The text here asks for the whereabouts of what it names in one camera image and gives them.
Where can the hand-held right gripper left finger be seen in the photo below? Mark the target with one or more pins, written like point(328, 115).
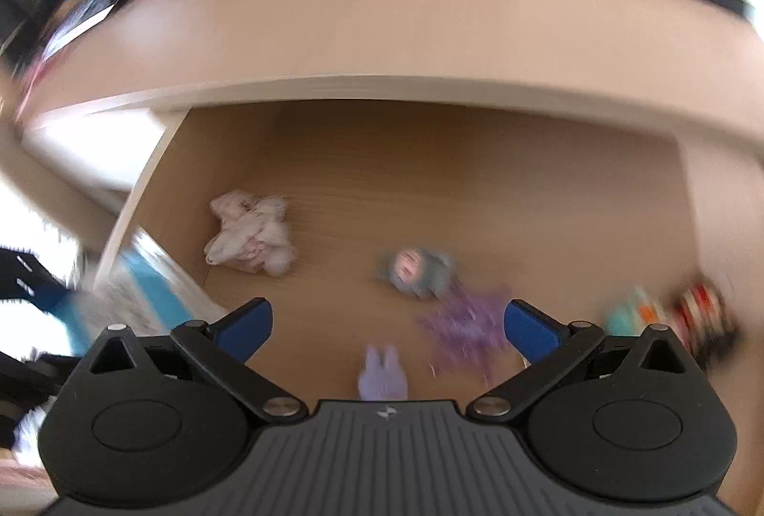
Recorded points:
point(245, 328)

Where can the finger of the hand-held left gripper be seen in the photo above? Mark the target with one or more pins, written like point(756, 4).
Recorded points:
point(36, 283)

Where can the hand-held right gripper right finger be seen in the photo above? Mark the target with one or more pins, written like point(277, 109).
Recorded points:
point(528, 334)

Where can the purple plastic snowflake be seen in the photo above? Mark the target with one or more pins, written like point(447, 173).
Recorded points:
point(465, 325)

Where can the blue cotton swab packet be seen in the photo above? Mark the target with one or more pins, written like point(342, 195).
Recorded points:
point(149, 292)

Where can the white and teal squishy toy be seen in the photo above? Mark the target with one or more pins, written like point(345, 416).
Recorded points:
point(631, 313)

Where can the grey figure toy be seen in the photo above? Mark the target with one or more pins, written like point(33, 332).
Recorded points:
point(415, 268)

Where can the lavender bunny toy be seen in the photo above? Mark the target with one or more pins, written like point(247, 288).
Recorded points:
point(385, 380)

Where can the red and black doll figurine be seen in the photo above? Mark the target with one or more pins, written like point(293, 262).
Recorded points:
point(707, 320)

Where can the wooden drawer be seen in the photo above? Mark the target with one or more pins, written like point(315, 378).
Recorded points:
point(418, 182)

